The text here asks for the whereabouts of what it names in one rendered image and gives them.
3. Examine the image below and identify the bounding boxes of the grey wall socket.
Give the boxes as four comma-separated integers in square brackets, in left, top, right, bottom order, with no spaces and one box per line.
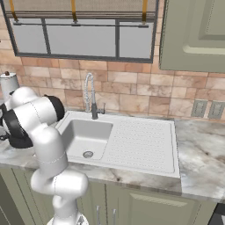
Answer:
[191,98,208,119]
[207,100,225,120]

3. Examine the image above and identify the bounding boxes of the grey spring tap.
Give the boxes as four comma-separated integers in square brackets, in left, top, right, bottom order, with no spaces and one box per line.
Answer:
[83,72,106,120]

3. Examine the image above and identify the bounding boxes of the beige window blind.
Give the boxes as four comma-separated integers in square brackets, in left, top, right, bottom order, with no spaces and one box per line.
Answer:
[4,0,158,21]

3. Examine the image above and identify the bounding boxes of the white sink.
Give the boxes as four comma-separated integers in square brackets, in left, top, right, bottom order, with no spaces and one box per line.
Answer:
[54,110,181,179]

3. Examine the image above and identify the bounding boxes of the green base cupboard door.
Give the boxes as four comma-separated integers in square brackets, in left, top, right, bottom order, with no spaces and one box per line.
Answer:
[0,168,56,225]
[105,184,218,225]
[76,180,108,225]

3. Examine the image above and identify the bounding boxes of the black appliance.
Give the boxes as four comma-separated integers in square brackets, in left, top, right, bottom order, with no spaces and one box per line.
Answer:
[211,203,225,225]

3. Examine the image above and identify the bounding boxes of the grey framed window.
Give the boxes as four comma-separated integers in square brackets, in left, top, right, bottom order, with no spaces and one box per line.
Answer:
[0,0,160,64]

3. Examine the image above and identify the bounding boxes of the white paper towel roll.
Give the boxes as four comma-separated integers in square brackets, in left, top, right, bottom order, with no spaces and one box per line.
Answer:
[0,71,20,103]

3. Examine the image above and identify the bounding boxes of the green wall cupboard door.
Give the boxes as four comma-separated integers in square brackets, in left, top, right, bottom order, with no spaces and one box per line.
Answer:
[159,0,225,74]

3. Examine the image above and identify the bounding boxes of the black pot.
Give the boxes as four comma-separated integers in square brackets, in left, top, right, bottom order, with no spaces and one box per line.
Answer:
[0,132,34,149]

